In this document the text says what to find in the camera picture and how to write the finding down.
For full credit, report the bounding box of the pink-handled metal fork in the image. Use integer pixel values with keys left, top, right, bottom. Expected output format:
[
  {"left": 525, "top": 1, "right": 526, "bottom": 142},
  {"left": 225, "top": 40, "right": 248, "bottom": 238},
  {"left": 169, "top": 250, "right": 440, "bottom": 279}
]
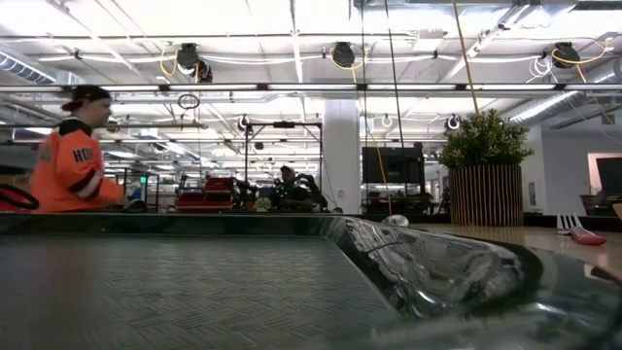
[{"left": 555, "top": 211, "right": 609, "bottom": 247}]

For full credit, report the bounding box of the dark green plastic tray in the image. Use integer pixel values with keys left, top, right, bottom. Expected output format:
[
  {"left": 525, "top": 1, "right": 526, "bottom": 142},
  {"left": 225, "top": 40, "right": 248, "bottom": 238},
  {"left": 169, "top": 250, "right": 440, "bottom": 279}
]
[{"left": 0, "top": 212, "right": 622, "bottom": 350}]

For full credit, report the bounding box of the distant seated person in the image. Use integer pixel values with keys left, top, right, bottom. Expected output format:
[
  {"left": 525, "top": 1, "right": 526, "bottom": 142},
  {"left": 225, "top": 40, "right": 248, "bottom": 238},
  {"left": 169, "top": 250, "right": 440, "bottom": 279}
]
[{"left": 270, "top": 164, "right": 301, "bottom": 212}]

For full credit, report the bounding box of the white building column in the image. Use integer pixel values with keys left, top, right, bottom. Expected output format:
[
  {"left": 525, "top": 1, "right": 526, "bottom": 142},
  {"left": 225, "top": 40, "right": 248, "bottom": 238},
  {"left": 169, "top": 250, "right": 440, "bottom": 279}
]
[{"left": 322, "top": 98, "right": 363, "bottom": 216}]

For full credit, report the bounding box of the red tool cart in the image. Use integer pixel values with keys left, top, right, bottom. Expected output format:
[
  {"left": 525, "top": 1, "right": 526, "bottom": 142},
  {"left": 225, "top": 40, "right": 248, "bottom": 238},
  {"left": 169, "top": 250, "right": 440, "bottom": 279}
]
[{"left": 175, "top": 176, "right": 236, "bottom": 214}]

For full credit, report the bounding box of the potted shrub in slatted planter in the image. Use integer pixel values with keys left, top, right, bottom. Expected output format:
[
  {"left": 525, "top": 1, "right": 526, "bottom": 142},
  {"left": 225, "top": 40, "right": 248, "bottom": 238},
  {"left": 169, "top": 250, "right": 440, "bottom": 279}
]
[{"left": 436, "top": 107, "right": 536, "bottom": 228}]

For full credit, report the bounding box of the person in orange jacket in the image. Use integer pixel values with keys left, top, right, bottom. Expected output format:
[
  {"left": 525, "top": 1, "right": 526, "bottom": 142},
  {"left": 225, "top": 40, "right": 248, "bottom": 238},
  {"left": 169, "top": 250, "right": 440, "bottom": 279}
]
[{"left": 30, "top": 84, "right": 127, "bottom": 214}]

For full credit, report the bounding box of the black distant rig frame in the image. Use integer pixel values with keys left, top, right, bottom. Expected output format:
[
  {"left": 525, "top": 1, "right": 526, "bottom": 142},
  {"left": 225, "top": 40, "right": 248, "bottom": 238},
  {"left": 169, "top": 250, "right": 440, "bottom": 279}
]
[{"left": 243, "top": 121, "right": 325, "bottom": 211}]

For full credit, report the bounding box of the black frame crossbar with lights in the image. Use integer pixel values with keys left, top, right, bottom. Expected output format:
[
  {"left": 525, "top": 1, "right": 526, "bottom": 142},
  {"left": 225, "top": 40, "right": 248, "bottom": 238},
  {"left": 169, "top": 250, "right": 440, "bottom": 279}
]
[{"left": 0, "top": 82, "right": 622, "bottom": 95}]

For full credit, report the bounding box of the black ceiling cable reel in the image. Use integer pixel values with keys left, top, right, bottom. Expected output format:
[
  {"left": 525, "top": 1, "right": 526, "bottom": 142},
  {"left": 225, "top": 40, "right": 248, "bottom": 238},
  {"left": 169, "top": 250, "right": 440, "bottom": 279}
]
[
  {"left": 330, "top": 41, "right": 358, "bottom": 70},
  {"left": 552, "top": 41, "right": 582, "bottom": 70},
  {"left": 175, "top": 42, "right": 201, "bottom": 72}
]

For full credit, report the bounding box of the black hanging cable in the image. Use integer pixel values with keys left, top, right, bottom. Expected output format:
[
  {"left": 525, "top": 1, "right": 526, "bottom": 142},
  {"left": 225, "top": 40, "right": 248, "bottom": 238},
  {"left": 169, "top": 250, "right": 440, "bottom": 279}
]
[{"left": 383, "top": 0, "right": 408, "bottom": 150}]

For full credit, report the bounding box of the small hanging cable loop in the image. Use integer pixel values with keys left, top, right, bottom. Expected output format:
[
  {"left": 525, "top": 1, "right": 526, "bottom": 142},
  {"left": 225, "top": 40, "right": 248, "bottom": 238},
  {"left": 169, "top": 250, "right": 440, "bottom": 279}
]
[{"left": 176, "top": 92, "right": 201, "bottom": 111}]

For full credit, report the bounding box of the yellow hanging cable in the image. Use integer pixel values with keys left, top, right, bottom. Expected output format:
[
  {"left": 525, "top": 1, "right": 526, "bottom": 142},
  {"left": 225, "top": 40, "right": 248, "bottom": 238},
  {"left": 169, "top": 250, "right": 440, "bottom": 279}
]
[{"left": 451, "top": 0, "right": 481, "bottom": 116}]

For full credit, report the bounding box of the black looped cable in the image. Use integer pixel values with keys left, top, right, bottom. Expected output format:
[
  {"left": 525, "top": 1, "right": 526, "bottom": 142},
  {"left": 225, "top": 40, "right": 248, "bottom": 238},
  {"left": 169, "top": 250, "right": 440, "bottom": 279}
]
[{"left": 0, "top": 183, "right": 41, "bottom": 212}]

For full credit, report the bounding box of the dark screen in white frame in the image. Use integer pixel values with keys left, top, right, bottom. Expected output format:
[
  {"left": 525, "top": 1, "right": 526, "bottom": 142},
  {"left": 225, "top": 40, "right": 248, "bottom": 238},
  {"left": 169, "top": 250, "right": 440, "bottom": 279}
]
[{"left": 586, "top": 152, "right": 622, "bottom": 196}]

